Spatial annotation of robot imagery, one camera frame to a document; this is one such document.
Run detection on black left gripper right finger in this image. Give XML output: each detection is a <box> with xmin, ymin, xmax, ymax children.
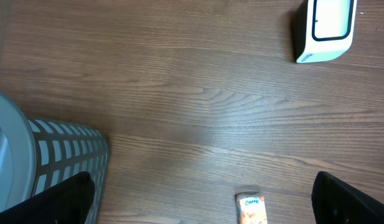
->
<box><xmin>311</xmin><ymin>171</ymin><xmax>384</xmax><ymax>224</ymax></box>

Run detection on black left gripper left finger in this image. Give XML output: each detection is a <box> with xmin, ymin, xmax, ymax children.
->
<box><xmin>0</xmin><ymin>171</ymin><xmax>95</xmax><ymax>224</ymax></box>

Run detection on orange Kleenex tissue pack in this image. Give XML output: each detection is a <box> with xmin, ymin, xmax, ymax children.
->
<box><xmin>235</xmin><ymin>192</ymin><xmax>268</xmax><ymax>224</ymax></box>

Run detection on white barcode scanner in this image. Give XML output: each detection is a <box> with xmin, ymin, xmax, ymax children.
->
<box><xmin>292</xmin><ymin>0</ymin><xmax>357</xmax><ymax>63</ymax></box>

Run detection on grey plastic mesh basket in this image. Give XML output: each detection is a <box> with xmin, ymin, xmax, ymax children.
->
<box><xmin>0</xmin><ymin>92</ymin><xmax>111</xmax><ymax>223</ymax></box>

